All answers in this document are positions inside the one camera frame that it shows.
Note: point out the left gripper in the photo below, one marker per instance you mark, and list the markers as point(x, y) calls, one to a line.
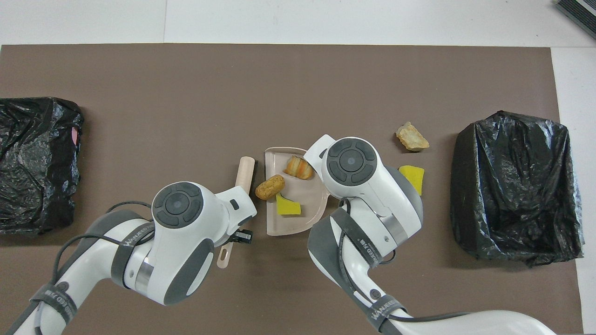
point(237, 211)

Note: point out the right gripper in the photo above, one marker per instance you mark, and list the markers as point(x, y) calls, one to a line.
point(319, 151)

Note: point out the striped orange bread piece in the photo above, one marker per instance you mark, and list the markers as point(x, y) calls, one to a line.
point(299, 167)

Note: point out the brown bread roll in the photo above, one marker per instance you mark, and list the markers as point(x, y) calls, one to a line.
point(270, 187)

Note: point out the yellow sponge notched piece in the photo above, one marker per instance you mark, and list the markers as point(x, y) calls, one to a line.
point(287, 208)

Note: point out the beige plastic dustpan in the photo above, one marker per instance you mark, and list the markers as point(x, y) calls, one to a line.
point(298, 223)

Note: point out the pale crusty bread chunk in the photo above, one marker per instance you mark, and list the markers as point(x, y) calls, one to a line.
point(411, 137)

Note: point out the yellow sponge squarish piece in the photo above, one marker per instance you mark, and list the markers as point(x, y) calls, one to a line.
point(413, 177)

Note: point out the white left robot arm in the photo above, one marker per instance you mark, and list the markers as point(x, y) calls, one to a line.
point(177, 251)

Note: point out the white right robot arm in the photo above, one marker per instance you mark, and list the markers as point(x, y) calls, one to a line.
point(372, 195)

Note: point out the black bag lined bin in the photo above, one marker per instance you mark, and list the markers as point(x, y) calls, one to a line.
point(512, 186)

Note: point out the black bag bin pink spot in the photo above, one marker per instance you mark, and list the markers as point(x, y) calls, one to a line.
point(42, 186)

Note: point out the brown table mat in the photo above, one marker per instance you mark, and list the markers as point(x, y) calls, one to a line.
point(298, 70)

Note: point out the dark ribbed vent device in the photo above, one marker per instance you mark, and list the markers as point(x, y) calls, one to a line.
point(581, 11)

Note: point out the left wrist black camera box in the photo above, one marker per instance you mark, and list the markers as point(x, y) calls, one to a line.
point(242, 237)

